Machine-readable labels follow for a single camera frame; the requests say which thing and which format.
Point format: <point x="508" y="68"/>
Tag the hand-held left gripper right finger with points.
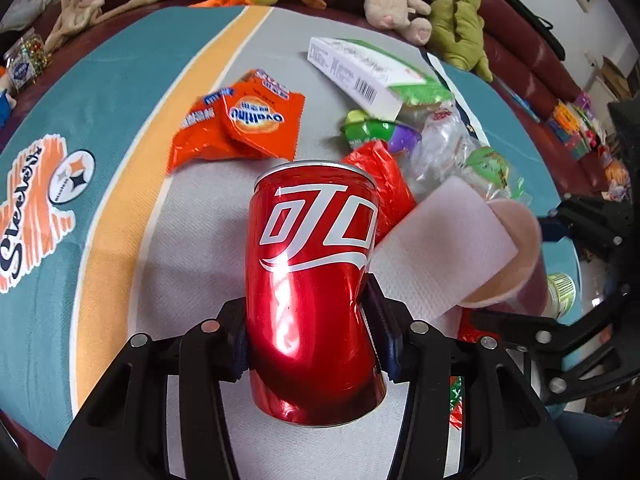
<point x="387" y="345"/>

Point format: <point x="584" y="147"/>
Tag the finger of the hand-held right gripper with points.
<point x="550" y="230"/>
<point x="540" y="335"/>

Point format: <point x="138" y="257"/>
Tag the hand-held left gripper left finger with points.
<point x="231" y="332"/>

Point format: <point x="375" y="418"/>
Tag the pink paper cup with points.
<point x="520" y="240"/>

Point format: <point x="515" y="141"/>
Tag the red soda can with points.
<point x="310" y="285"/>

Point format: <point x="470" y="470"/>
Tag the white paper towel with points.
<point x="440" y="250"/>

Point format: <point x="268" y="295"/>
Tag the clear plastic bag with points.
<point x="445" y="145"/>

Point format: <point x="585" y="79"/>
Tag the orange snack packet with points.
<point x="197" y="145"/>
<point x="265" y="115"/>

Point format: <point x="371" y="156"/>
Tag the white green cardboard box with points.
<point x="350" y="67"/>

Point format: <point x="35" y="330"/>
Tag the green white tub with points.
<point x="562" y="292"/>

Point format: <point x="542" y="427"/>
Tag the red green foil wrapper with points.
<point x="456" y="405"/>

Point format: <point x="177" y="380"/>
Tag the pile of colourful toys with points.
<point x="580" y="130"/>

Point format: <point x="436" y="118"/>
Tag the person's blue trouser leg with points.
<point x="585" y="435"/>

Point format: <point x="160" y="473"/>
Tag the thin blue book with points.
<point x="520" y="102"/>

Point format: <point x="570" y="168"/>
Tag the red plastic wrapper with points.
<point x="385" y="180"/>

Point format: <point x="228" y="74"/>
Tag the dark red leather sofa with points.
<point x="520" y="60"/>

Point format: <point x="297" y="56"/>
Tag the green purple plastic toy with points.
<point x="375" y="132"/>

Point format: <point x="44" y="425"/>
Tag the black flat bag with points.
<point x="520" y="10"/>

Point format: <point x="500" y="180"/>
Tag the green plush toy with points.
<point x="455" y="25"/>

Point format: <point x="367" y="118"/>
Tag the teal printed blanket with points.
<point x="125" y="85"/>

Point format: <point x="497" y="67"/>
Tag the beige lamb plush toy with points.
<point x="390" y="5"/>

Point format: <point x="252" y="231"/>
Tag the bag of candies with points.
<point x="27" y="62"/>

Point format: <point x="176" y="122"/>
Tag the tan long-limbed plush toy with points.
<point x="75" y="20"/>

